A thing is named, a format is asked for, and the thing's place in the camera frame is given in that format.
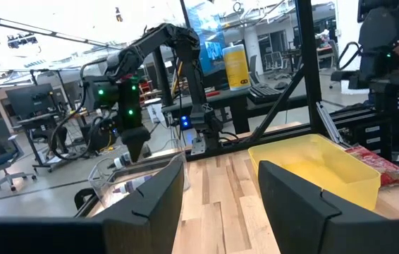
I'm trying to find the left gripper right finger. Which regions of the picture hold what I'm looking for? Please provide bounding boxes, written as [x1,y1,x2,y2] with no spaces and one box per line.
[257,160,399,254]

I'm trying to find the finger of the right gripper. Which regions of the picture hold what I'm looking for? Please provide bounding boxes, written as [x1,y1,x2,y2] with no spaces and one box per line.
[124,140,149,164]

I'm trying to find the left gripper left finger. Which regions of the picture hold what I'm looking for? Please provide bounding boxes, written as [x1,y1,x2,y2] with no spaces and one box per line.
[0,158,185,254]

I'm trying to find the large black colouring bottle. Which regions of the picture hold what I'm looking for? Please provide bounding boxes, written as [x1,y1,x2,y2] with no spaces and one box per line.
[106,151,133,171]

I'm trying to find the large purple colouring bottle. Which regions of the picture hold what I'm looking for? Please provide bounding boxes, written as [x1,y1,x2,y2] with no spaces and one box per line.
[112,175,153,195]

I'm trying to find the yellow plastic container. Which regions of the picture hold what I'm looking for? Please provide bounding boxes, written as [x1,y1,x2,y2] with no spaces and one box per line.
[247,133,382,212]

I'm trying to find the red snack bag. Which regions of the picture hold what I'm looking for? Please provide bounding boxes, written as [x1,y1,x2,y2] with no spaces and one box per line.
[343,143,399,188]

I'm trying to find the clear plastic container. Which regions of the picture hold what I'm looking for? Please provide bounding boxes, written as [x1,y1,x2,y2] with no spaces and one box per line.
[87,138,190,210]

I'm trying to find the blue lit controller box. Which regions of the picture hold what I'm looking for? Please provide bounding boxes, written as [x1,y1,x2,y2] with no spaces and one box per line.
[179,113,192,131]

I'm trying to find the black rolling cart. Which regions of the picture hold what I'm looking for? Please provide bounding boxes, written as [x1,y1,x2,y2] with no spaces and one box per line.
[16,112,72,174]

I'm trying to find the black desk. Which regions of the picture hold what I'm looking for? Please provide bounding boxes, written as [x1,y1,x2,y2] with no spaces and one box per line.
[162,83,309,135]

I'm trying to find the black control box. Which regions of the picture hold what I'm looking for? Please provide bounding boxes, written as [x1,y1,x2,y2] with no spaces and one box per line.
[329,105,396,162]

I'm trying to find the black monitor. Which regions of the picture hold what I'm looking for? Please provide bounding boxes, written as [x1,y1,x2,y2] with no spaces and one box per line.
[5,83,59,120]

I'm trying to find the large blue display screen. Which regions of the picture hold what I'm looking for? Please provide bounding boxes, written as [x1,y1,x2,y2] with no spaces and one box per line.
[184,0,229,77]

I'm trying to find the yellow wipes canister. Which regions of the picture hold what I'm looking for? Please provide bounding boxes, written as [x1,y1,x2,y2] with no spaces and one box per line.
[222,42,252,92]

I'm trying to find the black keyboard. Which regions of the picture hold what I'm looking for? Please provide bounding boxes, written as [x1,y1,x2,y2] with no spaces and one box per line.
[248,83,284,100]

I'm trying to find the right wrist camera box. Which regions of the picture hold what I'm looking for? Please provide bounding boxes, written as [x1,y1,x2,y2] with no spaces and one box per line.
[82,75,120,112]

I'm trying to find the silver metal bracket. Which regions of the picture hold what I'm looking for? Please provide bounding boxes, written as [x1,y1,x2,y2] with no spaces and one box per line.
[190,136,207,157]

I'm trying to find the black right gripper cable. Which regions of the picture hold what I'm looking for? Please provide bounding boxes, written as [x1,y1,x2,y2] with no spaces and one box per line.
[49,58,116,162]

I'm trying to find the silver aluminium rail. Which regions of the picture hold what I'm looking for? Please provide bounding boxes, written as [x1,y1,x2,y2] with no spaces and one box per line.
[314,101,344,145]

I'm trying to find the black aluminium frame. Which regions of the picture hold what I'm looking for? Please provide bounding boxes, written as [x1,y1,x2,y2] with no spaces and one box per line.
[74,0,399,218]

